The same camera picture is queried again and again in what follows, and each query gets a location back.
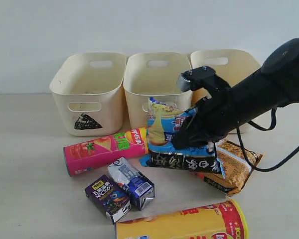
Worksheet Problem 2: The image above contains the blue instant noodle packet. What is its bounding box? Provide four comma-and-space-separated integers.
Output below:
140, 97, 225, 178

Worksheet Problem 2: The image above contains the cream bin with triangle mark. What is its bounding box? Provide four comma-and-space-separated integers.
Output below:
49, 52, 127, 136

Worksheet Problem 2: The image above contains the white blue milk carton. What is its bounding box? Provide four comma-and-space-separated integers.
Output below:
107, 157, 155, 211

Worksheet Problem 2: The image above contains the purple juice carton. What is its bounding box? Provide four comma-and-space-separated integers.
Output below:
85, 175, 132, 224

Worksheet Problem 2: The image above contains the pink chips can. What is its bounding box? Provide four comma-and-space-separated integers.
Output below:
63, 127, 148, 176

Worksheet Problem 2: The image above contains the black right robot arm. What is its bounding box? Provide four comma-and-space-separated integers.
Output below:
172, 38, 299, 149

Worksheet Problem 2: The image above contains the cream bin with square mark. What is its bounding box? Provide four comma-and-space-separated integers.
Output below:
123, 52, 192, 129

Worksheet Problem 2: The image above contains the yellow chips can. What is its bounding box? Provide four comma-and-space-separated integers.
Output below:
115, 200, 249, 239

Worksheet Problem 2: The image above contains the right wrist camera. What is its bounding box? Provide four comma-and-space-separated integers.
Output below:
176, 66, 231, 94

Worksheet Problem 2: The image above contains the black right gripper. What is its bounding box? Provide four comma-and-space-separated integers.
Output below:
171, 87, 242, 150

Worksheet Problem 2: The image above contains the orange instant noodle packet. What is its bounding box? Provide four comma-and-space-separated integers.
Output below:
196, 140, 253, 196

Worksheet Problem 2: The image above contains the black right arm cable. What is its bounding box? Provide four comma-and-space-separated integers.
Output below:
235, 107, 299, 172

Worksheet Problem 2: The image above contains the cream bin with circle mark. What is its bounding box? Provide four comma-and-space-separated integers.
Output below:
189, 49, 272, 134

